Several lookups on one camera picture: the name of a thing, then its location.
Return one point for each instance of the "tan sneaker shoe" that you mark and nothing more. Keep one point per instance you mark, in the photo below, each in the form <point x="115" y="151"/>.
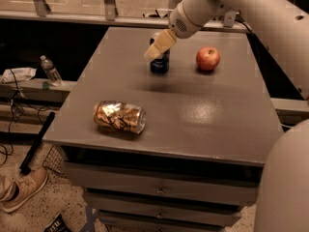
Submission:
<point x="14" y="194"/>

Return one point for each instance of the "white crumpled cloth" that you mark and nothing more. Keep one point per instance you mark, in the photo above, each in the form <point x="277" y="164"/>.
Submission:
<point x="17" y="75"/>

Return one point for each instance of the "middle cabinet drawer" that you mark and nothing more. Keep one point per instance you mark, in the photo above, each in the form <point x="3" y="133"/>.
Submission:
<point x="162" y="209"/>

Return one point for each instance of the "wire mesh basket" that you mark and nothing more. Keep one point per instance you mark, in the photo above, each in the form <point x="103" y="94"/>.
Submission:
<point x="53" y="162"/>

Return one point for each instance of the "black snack bag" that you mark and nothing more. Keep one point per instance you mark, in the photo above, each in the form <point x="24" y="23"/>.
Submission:
<point x="57" y="225"/>

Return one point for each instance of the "blue pepsi can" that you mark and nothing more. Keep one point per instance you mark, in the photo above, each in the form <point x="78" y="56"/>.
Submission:
<point x="160" y="65"/>

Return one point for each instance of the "grey drawer cabinet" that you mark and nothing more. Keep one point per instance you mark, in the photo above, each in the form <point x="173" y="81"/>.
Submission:
<point x="215" y="127"/>

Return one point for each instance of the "cabinet drawer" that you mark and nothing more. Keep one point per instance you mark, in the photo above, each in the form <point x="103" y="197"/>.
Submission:
<point x="162" y="209"/>
<point x="154" y="224"/>
<point x="163" y="185"/>

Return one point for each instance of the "top cabinet drawer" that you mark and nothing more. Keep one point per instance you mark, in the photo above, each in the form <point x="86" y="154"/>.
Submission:
<point x="163" y="185"/>

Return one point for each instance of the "crushed orange soda can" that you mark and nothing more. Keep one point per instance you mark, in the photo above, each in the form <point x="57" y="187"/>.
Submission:
<point x="120" y="116"/>

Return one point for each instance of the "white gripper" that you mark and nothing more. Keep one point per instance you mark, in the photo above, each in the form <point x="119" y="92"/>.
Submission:
<point x="181" y="22"/>

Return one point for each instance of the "red apple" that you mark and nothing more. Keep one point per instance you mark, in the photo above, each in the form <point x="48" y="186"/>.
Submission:
<point x="207" y="58"/>

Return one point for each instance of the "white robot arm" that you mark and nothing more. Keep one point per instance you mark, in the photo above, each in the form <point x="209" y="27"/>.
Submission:
<point x="283" y="29"/>

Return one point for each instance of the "clear plastic water bottle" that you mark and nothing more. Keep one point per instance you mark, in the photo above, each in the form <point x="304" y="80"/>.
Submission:
<point x="51" y="71"/>

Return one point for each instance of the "black rod tool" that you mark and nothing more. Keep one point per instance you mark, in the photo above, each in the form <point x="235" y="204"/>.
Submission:
<point x="24" y="167"/>

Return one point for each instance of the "bottom cabinet drawer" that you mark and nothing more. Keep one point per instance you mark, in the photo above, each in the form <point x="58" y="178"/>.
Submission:
<point x="154" y="224"/>

